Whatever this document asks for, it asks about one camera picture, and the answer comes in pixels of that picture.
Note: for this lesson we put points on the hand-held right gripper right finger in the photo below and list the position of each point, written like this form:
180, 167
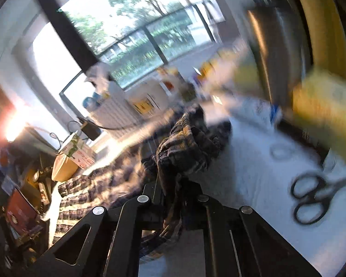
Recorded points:
196, 192

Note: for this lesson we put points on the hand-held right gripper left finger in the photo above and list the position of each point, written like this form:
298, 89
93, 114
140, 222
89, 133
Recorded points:
152, 192

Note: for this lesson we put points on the plaid pants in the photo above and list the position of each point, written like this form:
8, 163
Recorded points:
184, 147

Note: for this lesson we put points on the white slatted basket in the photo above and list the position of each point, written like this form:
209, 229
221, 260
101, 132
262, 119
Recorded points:
118, 115

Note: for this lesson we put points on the white milk carton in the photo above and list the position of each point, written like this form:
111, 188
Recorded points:
77, 153

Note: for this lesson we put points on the black power adapter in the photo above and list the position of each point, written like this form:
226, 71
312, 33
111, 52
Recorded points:
88, 129

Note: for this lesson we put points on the white mug with yellow print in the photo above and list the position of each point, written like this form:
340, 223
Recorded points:
152, 92

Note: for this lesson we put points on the white plastic bag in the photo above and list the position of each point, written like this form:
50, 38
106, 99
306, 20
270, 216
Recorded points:
256, 106

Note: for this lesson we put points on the clear plastic bag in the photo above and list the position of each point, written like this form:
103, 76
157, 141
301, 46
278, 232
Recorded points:
99, 75

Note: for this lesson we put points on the yellow plastic bag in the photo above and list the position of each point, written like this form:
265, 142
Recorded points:
245, 72

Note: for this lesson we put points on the tablet with red screen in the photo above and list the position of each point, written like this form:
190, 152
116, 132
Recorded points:
18, 210

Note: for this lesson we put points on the yellow sponge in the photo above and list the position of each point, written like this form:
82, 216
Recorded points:
325, 106

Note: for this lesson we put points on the stainless steel thermos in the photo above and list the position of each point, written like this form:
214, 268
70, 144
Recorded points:
274, 49

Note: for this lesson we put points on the balcony railing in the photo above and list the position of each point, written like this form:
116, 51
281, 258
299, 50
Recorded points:
161, 26

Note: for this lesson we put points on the yellow padded pole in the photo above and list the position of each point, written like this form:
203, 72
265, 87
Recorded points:
320, 20

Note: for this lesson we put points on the black window frame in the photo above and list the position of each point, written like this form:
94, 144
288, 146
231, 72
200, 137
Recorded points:
66, 26

